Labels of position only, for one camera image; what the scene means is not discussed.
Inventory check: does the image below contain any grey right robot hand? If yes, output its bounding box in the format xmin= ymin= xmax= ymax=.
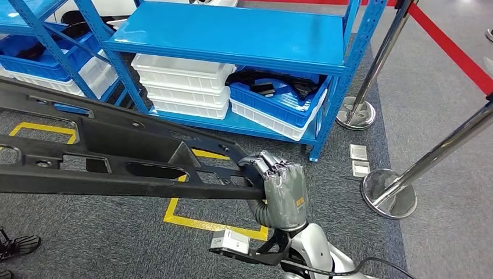
xmin=237 ymin=150 xmax=309 ymax=232

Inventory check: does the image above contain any long black plastic part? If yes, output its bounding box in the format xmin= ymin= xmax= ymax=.
xmin=0 ymin=76 xmax=266 ymax=201

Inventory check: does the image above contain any blue metal shelf rack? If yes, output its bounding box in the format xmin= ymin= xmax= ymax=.
xmin=73 ymin=0 xmax=390 ymax=163
xmin=0 ymin=0 xmax=128 ymax=112

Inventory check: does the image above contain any yellow floor tape square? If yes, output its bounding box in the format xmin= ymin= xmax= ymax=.
xmin=8 ymin=121 xmax=78 ymax=145
xmin=163 ymin=148 xmax=270 ymax=242

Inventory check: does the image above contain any metal floor socket plate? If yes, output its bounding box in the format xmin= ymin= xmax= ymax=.
xmin=349 ymin=144 xmax=369 ymax=162
xmin=351 ymin=160 xmax=370 ymax=178

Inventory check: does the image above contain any blue plastic bin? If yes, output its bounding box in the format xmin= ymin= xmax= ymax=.
xmin=0 ymin=33 xmax=103 ymax=81
xmin=229 ymin=67 xmax=332 ymax=129

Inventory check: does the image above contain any black plastic parts pile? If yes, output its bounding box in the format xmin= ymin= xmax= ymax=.
xmin=15 ymin=15 xmax=116 ymax=60
xmin=225 ymin=68 xmax=326 ymax=100

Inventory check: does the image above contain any white plastic tray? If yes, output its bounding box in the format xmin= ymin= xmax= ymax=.
xmin=131 ymin=53 xmax=237 ymax=92
xmin=140 ymin=81 xmax=232 ymax=108
xmin=148 ymin=96 xmax=231 ymax=120

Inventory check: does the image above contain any ribbed robot foot plate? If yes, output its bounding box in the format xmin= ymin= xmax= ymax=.
xmin=0 ymin=227 xmax=42 ymax=260

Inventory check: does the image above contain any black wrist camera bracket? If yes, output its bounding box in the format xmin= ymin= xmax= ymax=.
xmin=209 ymin=231 xmax=294 ymax=266

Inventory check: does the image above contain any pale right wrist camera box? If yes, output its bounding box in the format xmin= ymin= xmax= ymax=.
xmin=210 ymin=229 xmax=251 ymax=255

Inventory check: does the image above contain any chrome stanchion post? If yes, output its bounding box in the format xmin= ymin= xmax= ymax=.
xmin=361 ymin=94 xmax=493 ymax=220

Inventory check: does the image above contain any stanchion post with black cap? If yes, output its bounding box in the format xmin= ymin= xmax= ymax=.
xmin=335 ymin=0 xmax=419 ymax=131

